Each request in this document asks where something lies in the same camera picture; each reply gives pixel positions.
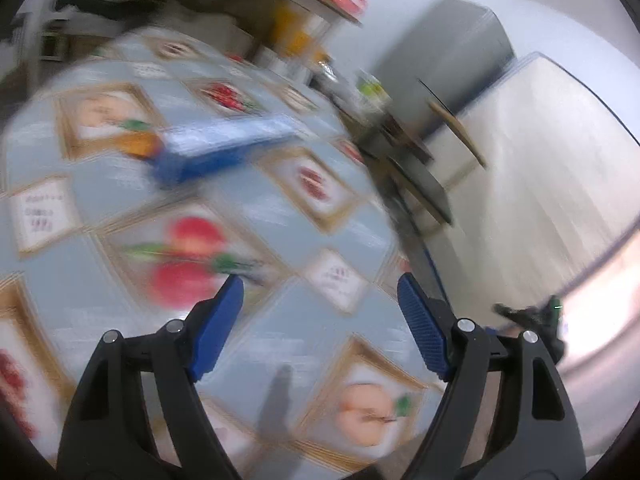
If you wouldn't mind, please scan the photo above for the white mattress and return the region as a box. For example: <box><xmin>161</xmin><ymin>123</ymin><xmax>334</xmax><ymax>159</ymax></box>
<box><xmin>426</xmin><ymin>55</ymin><xmax>639</xmax><ymax>324</ymax></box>

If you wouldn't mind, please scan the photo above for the yellow plastic bag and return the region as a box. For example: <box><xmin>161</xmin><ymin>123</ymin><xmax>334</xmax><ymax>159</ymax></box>
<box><xmin>266</xmin><ymin>1</ymin><xmax>311</xmax><ymax>58</ymax></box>

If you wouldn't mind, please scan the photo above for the grey refrigerator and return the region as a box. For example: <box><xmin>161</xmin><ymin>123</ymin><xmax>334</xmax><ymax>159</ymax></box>
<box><xmin>373</xmin><ymin>0</ymin><xmax>515</xmax><ymax>139</ymax></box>

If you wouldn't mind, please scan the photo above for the black clothes pile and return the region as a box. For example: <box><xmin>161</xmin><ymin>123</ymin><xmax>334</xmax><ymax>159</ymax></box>
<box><xmin>52</xmin><ymin>0</ymin><xmax>160</xmax><ymax>21</ymax></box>

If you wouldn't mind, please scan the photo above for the wooden chair by fridge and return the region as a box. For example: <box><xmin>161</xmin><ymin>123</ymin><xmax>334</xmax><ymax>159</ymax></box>
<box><xmin>349</xmin><ymin>78</ymin><xmax>488</xmax><ymax>241</ymax></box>

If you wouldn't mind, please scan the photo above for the blue toothpaste box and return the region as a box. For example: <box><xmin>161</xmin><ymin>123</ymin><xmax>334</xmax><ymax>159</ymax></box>
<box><xmin>150</xmin><ymin>114</ymin><xmax>303</xmax><ymax>188</ymax></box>

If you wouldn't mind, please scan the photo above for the fruit pattern tablecloth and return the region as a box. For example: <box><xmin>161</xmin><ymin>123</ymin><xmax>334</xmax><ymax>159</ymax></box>
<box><xmin>1</xmin><ymin>27</ymin><xmax>442</xmax><ymax>479</ymax></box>

